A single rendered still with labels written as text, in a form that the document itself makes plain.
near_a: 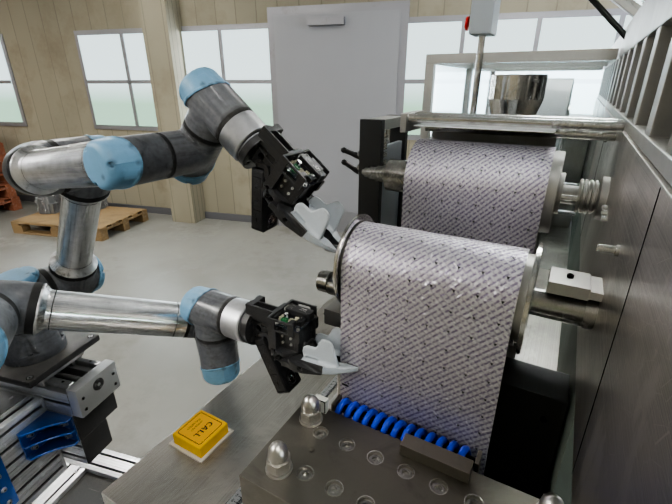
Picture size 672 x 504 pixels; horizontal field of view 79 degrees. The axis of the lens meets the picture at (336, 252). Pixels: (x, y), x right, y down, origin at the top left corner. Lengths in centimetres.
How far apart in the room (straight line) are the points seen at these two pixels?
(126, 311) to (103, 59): 486
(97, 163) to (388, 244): 43
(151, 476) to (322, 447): 32
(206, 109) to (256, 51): 387
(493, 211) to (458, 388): 30
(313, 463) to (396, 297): 25
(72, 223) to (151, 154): 54
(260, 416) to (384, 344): 36
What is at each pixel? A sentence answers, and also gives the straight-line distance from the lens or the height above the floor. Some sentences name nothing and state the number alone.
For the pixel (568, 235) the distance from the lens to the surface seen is 158.
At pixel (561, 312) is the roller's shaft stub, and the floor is 125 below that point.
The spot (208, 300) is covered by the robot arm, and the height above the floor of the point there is 114.
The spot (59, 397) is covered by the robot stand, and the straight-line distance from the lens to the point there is 136.
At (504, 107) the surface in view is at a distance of 120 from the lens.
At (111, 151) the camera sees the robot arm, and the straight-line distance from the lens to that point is 67.
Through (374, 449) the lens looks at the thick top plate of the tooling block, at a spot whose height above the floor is 103.
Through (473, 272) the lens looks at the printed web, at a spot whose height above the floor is 129.
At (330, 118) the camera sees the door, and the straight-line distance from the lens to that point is 426.
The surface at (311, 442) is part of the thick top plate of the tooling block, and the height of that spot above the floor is 103.
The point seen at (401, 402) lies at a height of 106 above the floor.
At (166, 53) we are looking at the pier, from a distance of 484.
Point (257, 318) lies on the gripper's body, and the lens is 71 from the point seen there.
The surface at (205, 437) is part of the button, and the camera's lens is 83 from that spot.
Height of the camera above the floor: 151
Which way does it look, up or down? 22 degrees down
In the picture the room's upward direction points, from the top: straight up
